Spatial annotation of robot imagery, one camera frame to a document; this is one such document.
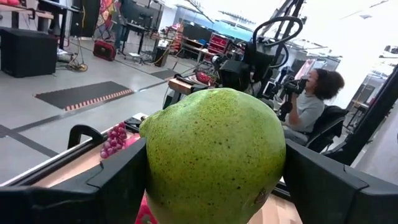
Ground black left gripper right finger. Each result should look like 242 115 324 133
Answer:
283 139 398 224

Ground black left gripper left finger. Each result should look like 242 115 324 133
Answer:
0 138 147 224

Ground red bell pepper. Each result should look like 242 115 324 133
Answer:
134 195 160 224

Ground red grape bunch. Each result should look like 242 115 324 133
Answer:
99 121 129 160

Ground red storage bins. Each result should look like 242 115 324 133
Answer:
207 32 231 55

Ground wooden background table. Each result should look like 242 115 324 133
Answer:
167 77 205 96

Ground black speaker box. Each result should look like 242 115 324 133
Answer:
154 46 170 68

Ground black office chair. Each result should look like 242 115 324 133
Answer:
306 105 348 154

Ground person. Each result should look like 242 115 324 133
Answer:
279 68 346 146

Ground black striped floor mat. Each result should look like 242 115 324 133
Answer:
33 80 135 113

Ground red case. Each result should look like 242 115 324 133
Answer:
92 39 118 62

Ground colourful patterned cloth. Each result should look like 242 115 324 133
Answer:
95 0 116 29

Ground large black box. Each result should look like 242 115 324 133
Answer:
0 27 59 78

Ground black frame handle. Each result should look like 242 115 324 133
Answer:
67 124 106 151

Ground black aluminium rig frame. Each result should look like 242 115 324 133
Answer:
0 63 398 200

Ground yellow coiled cable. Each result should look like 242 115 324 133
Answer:
67 62 89 73

